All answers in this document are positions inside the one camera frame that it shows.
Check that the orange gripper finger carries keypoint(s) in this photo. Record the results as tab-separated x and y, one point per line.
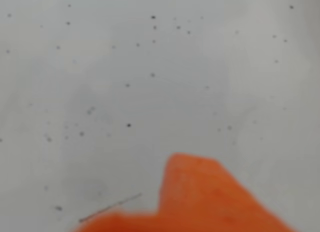
200	197
120	224

